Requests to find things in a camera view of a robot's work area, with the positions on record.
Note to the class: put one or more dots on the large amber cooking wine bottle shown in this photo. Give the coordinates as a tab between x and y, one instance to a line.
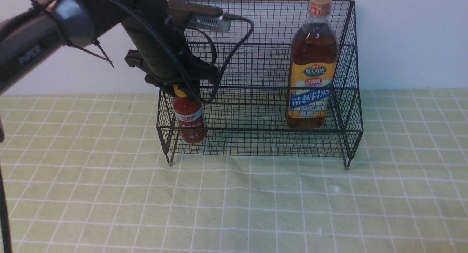
313	61

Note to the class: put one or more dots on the small red sauce bottle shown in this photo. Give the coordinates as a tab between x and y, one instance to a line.
189	114

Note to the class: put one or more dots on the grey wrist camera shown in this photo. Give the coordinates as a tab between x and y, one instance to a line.
204	17

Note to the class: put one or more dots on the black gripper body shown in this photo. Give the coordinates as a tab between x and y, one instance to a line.
161	71

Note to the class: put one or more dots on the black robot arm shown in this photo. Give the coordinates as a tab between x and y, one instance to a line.
156	28

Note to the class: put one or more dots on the green checkered tablecloth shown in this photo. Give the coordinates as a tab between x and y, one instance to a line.
86	174

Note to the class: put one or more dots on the black wire mesh rack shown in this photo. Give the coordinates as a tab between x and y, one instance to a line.
248	115

